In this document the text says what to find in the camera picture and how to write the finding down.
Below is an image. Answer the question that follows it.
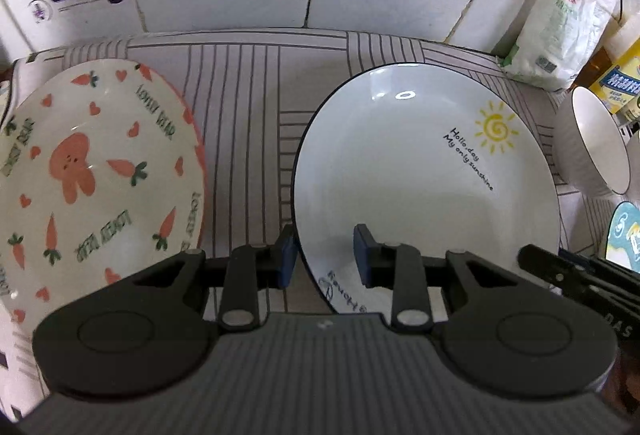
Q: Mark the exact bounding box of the blue fried egg plate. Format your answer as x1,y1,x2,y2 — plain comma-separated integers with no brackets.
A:
602,202,640,273

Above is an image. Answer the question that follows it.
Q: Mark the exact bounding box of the white sun plate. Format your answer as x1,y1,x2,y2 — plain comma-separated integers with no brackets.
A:
292,63,561,314

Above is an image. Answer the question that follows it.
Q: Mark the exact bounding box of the white ribbed bowl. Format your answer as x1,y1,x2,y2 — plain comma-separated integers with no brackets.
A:
552,87,630,199

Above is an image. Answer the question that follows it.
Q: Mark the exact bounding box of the pink rabbit carrot plate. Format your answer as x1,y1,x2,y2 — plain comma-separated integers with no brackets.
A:
1,59,206,332

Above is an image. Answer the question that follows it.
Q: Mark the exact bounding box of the striped table cloth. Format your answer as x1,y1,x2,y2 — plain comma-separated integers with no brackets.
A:
0,27,622,421

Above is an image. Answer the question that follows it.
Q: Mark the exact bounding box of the yellow label cooking wine bottle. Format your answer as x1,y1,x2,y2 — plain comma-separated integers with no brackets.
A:
575,12,639,114

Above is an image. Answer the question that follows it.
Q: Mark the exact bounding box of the white salt bag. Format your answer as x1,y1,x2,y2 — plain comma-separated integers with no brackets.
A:
500,0,616,91

